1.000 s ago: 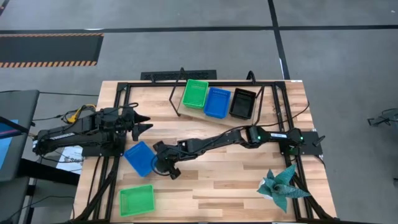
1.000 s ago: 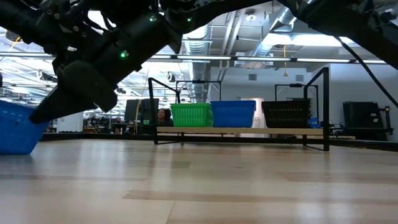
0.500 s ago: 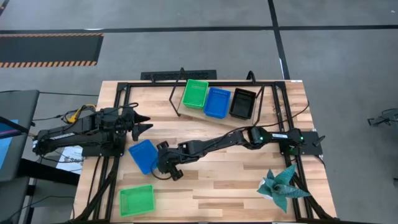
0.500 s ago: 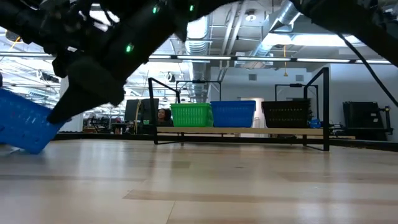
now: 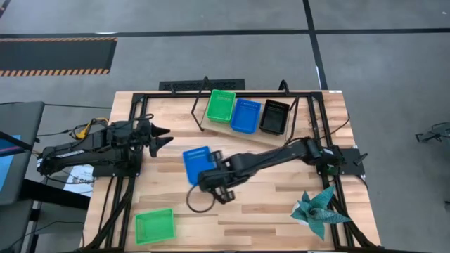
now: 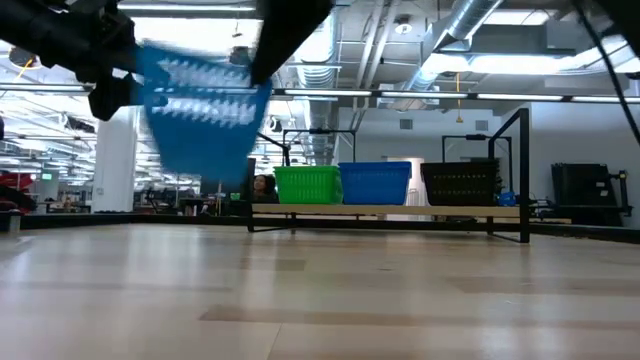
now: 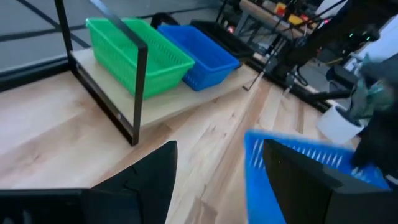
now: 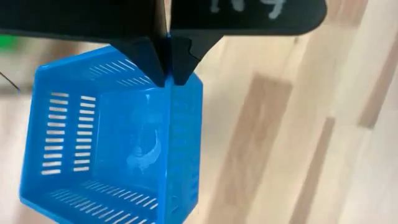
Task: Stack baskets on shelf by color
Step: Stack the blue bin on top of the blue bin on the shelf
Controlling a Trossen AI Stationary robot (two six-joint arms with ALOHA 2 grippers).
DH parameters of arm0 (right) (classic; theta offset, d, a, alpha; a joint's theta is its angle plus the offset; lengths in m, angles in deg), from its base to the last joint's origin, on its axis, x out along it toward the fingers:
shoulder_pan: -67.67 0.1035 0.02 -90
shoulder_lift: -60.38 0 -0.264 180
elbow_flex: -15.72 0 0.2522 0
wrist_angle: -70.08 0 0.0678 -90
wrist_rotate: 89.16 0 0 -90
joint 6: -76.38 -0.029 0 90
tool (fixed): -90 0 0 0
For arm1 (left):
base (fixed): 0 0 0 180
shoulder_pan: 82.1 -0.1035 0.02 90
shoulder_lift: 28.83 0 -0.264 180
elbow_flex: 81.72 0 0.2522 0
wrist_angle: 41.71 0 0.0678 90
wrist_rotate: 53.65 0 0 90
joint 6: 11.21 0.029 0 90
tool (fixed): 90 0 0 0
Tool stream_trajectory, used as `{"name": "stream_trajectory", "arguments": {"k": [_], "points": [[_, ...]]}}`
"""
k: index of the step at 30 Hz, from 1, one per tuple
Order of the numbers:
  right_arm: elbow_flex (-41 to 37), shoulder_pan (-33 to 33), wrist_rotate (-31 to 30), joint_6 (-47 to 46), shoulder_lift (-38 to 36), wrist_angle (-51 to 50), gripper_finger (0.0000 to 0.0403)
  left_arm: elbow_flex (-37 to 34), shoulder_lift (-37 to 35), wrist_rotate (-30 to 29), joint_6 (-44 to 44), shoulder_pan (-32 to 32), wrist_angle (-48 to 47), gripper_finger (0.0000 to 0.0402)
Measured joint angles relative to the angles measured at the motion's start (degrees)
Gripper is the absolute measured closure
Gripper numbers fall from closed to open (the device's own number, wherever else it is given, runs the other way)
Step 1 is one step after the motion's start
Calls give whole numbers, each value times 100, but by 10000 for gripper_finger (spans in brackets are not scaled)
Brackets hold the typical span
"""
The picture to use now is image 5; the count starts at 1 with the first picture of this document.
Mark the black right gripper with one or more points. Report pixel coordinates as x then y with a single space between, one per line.
225 174

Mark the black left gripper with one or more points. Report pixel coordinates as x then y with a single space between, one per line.
144 135

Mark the blue slotted plastic basket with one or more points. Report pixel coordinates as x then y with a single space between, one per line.
246 116
197 163

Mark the black slotted plastic basket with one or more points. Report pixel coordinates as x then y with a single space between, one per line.
275 114
270 132

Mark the green slotted plastic basket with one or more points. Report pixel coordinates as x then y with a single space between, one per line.
221 105
154 226

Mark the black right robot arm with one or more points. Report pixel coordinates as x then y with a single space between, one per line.
274 154

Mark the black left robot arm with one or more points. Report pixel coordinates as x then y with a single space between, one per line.
81 149

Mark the black perforated grille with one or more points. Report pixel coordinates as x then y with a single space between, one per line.
202 84

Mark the white printed paper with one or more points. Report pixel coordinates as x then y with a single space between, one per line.
79 181

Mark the teal artificial plant in pot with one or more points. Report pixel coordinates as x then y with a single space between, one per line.
316 212

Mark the black furniture base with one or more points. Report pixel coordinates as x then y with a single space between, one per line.
52 195

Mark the black mat with hazard stripes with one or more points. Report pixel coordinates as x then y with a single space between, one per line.
52 54

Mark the grey cart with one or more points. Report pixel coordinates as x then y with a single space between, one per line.
21 119

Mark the blue screen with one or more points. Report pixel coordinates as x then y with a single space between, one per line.
7 165

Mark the black stand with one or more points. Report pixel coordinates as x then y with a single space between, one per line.
436 133

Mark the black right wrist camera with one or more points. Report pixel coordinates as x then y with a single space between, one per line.
204 183

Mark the black table frame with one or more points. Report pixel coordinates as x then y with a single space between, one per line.
165 95

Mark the wooden shelf with black frame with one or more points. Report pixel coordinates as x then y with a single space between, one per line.
246 137

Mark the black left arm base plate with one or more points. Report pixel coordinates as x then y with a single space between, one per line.
116 171

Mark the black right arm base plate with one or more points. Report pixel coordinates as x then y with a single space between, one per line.
348 163

